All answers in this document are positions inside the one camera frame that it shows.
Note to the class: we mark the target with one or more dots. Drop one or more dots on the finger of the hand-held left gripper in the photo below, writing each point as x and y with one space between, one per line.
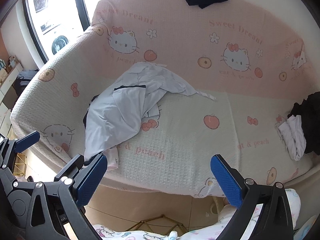
72 166
27 140

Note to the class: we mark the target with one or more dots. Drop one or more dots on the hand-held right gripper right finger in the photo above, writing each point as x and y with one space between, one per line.
225 180

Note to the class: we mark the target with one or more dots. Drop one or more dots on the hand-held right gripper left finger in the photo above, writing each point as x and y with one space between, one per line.
91 180

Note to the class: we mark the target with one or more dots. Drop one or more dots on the white t-shirt with navy trim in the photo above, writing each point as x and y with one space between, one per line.
120 110

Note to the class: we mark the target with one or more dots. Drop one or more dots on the pink printed pajama garment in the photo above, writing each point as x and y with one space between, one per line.
113 158

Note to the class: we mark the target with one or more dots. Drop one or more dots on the white cabinet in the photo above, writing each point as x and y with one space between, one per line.
7 87

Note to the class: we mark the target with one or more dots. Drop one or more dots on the dark bag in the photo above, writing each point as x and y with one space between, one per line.
25 80

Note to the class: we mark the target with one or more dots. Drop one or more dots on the person's fleece pajamas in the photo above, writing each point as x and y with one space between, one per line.
296 205

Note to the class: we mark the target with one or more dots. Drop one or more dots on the cream sofa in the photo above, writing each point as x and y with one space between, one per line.
305 175

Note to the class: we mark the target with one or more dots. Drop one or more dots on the folded white garment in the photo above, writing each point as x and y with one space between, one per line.
295 135

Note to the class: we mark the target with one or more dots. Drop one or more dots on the white washing machine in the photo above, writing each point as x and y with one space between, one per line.
58 43

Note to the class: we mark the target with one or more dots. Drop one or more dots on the black garment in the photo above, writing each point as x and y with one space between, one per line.
308 107

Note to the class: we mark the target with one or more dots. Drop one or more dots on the pink cat print sofa blanket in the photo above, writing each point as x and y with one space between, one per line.
187 42

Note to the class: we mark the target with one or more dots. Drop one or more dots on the black framed window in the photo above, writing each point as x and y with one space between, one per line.
83 7

